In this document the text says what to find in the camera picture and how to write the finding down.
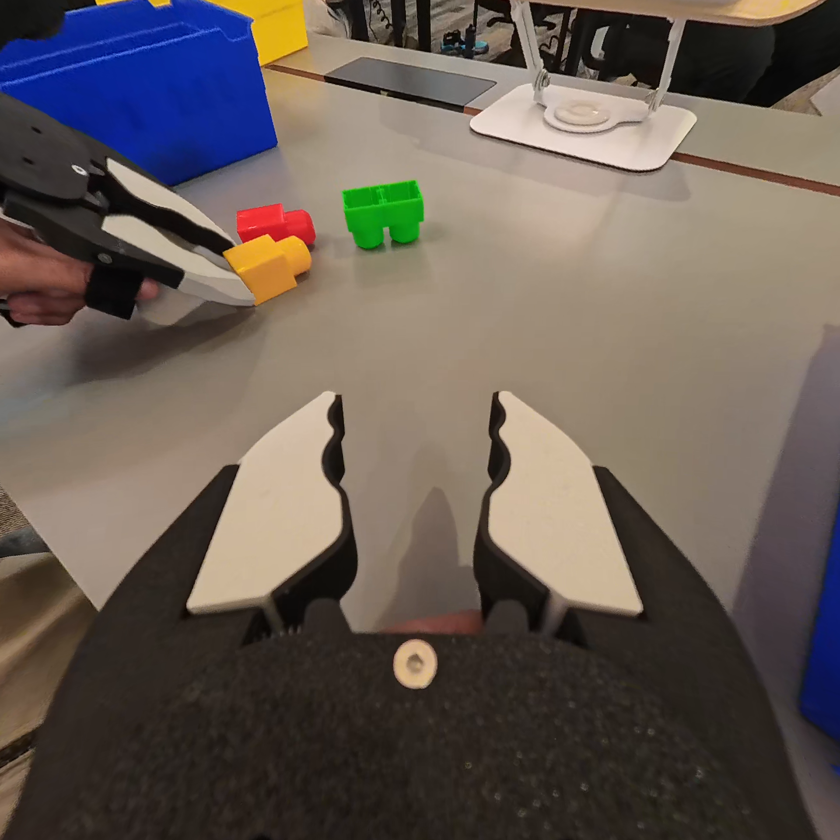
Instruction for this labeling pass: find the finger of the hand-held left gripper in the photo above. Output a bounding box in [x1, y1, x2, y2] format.
[100, 217, 259, 326]
[105, 158, 240, 254]

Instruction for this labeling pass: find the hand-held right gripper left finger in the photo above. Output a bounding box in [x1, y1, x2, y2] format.
[187, 392, 358, 618]

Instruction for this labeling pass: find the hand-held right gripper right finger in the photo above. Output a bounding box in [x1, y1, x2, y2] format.
[473, 392, 645, 620]

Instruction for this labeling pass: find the yellow toy building block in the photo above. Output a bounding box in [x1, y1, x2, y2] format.
[224, 234, 313, 305]

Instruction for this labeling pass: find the red toy building block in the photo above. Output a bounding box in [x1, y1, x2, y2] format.
[237, 204, 316, 250]

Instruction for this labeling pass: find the blue plastic bin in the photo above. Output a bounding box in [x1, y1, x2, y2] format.
[798, 506, 840, 742]
[0, 0, 279, 185]

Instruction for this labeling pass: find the green toy building block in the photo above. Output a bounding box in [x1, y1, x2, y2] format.
[344, 180, 425, 250]

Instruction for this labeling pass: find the person's left hand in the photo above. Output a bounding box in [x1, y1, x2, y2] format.
[0, 217, 161, 326]

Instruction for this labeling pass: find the yellow plastic bin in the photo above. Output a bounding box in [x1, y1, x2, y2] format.
[217, 0, 309, 64]

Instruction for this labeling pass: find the black flat panel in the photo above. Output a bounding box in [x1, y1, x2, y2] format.
[325, 56, 500, 110]

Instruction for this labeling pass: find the white book stand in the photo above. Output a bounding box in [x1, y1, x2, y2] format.
[470, 0, 699, 172]

